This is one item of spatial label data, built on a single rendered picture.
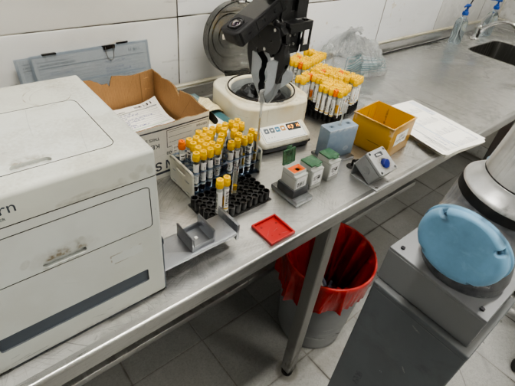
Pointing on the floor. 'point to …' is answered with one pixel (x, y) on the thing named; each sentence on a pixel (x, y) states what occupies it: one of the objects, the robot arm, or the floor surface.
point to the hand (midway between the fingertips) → (262, 96)
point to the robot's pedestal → (402, 345)
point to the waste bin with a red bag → (351, 296)
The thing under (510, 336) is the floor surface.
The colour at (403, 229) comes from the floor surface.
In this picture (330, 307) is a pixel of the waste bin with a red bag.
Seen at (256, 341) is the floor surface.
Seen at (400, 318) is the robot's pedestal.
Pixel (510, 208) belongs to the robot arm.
